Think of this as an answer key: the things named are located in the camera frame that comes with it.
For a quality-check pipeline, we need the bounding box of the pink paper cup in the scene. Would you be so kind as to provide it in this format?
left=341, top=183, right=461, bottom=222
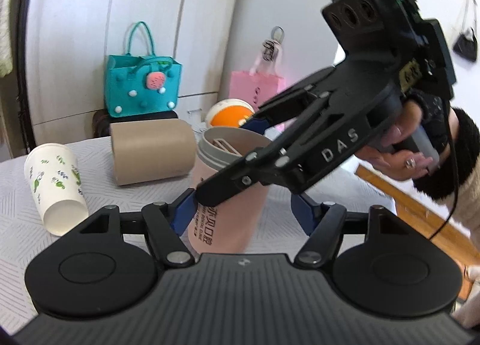
left=188, top=126, right=270, bottom=254

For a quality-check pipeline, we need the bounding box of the orange and white paper cup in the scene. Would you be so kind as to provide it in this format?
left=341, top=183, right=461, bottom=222
left=205, top=98, right=255, bottom=128

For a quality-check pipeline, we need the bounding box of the brown kraft paper cup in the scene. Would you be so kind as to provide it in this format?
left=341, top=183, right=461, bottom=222
left=110, top=118, right=197, bottom=186

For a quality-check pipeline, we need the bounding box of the white paper cup green print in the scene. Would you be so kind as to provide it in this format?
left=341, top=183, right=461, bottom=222
left=24, top=143, right=89, bottom=236

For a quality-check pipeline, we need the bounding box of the person's hand with ring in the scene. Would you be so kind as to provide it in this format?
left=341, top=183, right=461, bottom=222
left=355, top=101, right=433, bottom=181

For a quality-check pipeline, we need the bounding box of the pink gift bag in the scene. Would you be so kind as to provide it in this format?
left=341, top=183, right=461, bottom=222
left=229, top=26, right=287, bottom=111

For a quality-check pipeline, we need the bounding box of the black hanging handbag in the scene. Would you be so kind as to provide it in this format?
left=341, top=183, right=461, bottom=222
left=453, top=27, right=479, bottom=63

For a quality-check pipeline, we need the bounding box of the teal felt handbag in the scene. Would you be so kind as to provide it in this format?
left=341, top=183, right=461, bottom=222
left=104, top=22, right=182, bottom=118

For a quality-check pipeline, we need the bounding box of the grey wardrobe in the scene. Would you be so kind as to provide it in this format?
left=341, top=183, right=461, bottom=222
left=25, top=0, right=236, bottom=144

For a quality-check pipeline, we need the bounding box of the white green-trimmed fleece pajama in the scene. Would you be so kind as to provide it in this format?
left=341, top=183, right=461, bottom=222
left=0, top=0, right=13, bottom=78

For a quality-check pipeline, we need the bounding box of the black cable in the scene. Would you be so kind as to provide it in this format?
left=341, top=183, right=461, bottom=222
left=427, top=96, right=461, bottom=240

